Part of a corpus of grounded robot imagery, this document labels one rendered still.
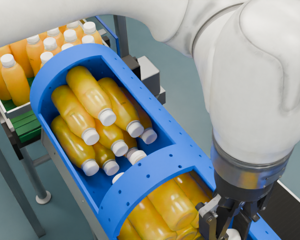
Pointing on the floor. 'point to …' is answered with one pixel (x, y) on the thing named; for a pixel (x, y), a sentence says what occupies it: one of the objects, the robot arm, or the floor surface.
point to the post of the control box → (15, 185)
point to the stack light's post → (121, 34)
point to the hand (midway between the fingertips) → (230, 232)
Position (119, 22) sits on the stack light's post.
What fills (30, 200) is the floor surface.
